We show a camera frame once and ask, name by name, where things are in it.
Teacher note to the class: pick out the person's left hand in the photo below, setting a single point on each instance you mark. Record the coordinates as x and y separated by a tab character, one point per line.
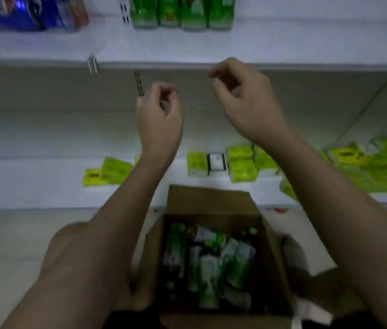
159	130

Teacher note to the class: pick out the person's right hand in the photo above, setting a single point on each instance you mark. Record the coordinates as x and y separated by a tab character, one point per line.
251	106

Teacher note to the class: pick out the person's left thumb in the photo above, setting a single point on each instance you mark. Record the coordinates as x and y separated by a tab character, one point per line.
174	103

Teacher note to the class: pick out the person's right thumb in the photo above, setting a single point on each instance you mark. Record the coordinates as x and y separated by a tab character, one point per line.
221	94

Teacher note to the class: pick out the person's right forearm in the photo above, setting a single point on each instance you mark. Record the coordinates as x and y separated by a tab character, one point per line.
344	219

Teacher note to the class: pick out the person's left forearm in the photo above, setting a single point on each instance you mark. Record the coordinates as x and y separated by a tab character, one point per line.
111	236

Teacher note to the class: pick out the slotted shelf upright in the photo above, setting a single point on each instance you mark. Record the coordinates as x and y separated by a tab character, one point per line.
139	82

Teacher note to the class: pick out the yellow-green product box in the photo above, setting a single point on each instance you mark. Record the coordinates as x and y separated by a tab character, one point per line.
287	189
197	164
137	158
264	161
116	169
243	170
239	152
91	178

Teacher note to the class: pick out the white product box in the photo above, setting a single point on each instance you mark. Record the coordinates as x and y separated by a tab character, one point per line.
216	163

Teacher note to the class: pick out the white upper shelf board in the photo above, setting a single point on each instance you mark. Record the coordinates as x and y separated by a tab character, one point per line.
282	44

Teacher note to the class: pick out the tall green carton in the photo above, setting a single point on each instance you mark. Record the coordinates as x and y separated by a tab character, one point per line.
194	13
221	12
169	11
144	11

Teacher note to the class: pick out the brown cardboard box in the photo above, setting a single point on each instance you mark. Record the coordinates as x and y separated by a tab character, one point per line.
210	202

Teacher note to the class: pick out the blue plastic packet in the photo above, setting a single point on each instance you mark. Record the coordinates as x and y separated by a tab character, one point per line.
65	11

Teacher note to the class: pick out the pile of yellow-green boxes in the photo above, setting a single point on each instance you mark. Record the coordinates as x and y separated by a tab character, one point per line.
371	167

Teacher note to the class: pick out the pile of green white tubes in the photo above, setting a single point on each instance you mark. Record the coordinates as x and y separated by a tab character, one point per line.
214	267

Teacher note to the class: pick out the blue snack bag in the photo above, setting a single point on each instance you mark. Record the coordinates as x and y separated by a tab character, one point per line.
8	11

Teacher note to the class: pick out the metal shelf bracket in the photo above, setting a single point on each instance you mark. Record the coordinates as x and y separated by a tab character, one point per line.
92	63

